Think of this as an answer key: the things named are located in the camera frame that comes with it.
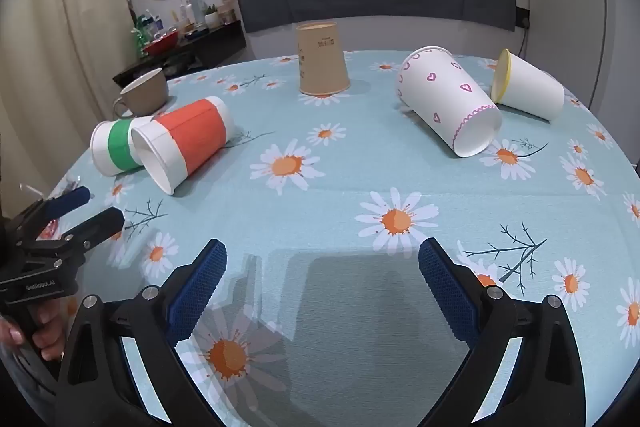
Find white cabinet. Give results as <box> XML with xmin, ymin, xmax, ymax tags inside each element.
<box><xmin>524</xmin><ymin>0</ymin><xmax>640</xmax><ymax>118</ymax></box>

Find brown ceramic mug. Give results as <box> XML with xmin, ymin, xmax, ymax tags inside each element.
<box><xmin>112</xmin><ymin>68</ymin><xmax>170</xmax><ymax>118</ymax></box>

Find green banded white paper cup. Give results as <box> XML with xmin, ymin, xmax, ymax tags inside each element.
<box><xmin>90</xmin><ymin>117</ymin><xmax>153</xmax><ymax>178</ymax></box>

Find brown paper cup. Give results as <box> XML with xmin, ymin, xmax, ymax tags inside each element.
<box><xmin>296</xmin><ymin>21</ymin><xmax>351</xmax><ymax>97</ymax></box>

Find red bowl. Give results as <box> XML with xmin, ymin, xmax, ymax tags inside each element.
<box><xmin>142</xmin><ymin>30</ymin><xmax>180</xmax><ymax>57</ymax></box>

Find white cup with pink hearts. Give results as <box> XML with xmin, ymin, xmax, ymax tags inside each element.
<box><xmin>396</xmin><ymin>46</ymin><xmax>503</xmax><ymax>158</ymax></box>

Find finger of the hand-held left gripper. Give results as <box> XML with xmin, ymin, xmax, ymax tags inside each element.
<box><xmin>62</xmin><ymin>207</ymin><xmax>126</xmax><ymax>256</ymax></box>
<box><xmin>12</xmin><ymin>186</ymin><xmax>93</xmax><ymax>236</ymax></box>

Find dark side table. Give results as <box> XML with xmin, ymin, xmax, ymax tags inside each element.
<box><xmin>112</xmin><ymin>23</ymin><xmax>246</xmax><ymax>88</ymax></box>

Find red banded white paper cup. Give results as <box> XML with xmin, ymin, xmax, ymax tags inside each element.
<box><xmin>130</xmin><ymin>96</ymin><xmax>236</xmax><ymax>196</ymax></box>

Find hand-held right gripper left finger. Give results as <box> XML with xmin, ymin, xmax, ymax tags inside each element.
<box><xmin>55</xmin><ymin>238</ymin><xmax>229</xmax><ymax>427</ymax></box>

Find white cup with yellow rim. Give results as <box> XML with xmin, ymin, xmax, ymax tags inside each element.
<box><xmin>490</xmin><ymin>49</ymin><xmax>566</xmax><ymax>124</ymax></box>

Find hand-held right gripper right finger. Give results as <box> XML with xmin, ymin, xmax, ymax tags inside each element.
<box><xmin>417</xmin><ymin>238</ymin><xmax>587</xmax><ymax>427</ymax></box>

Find green leafy decoration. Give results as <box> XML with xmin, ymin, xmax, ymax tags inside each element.
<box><xmin>130</xmin><ymin>18</ymin><xmax>147</xmax><ymax>56</ymax></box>

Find blue daisy print tablecloth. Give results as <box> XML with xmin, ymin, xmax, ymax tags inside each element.
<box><xmin>37</xmin><ymin>49</ymin><xmax>640</xmax><ymax>427</ymax></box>

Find beige curtain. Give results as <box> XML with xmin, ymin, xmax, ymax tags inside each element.
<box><xmin>0</xmin><ymin>0</ymin><xmax>138</xmax><ymax>208</ymax></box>

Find person's left hand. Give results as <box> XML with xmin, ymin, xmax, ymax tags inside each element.
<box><xmin>0</xmin><ymin>304</ymin><xmax>67</xmax><ymax>362</ymax></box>

